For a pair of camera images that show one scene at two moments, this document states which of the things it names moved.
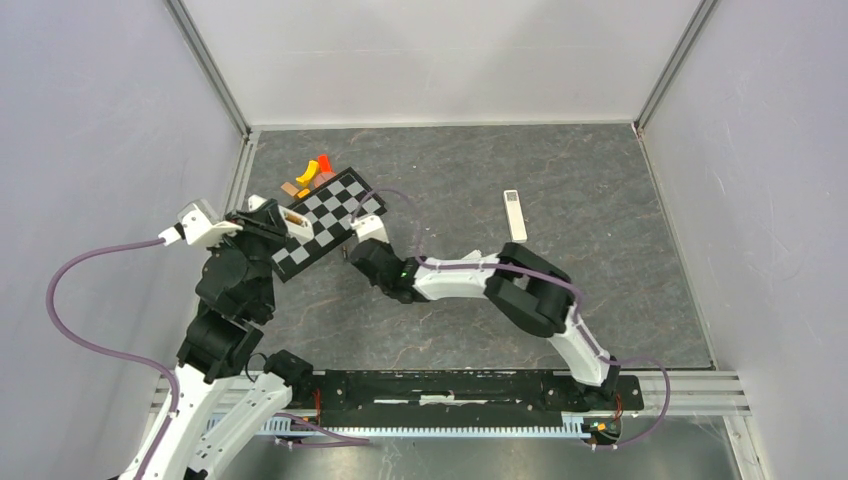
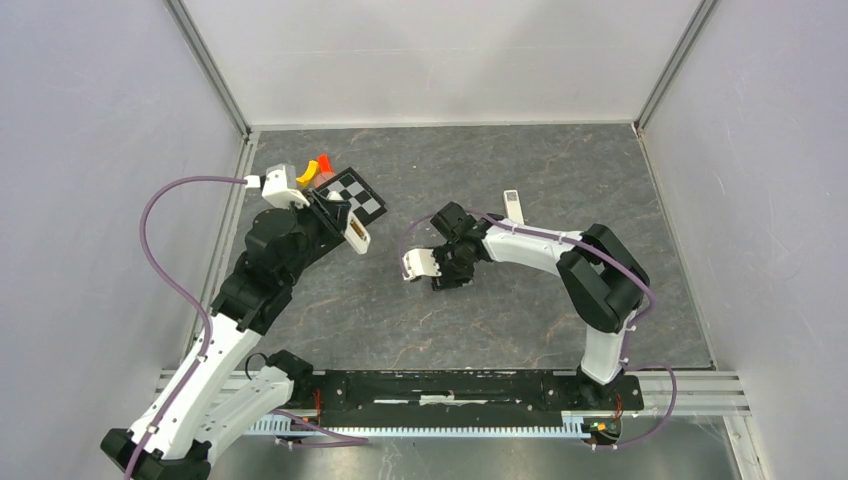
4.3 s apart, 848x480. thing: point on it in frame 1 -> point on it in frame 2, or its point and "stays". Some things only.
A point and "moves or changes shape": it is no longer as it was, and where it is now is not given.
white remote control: [296, 224] moves or changes shape
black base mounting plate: [459, 398] stays
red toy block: [324, 164] stays
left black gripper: [264, 221] -> [330, 214]
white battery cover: [515, 216] stays
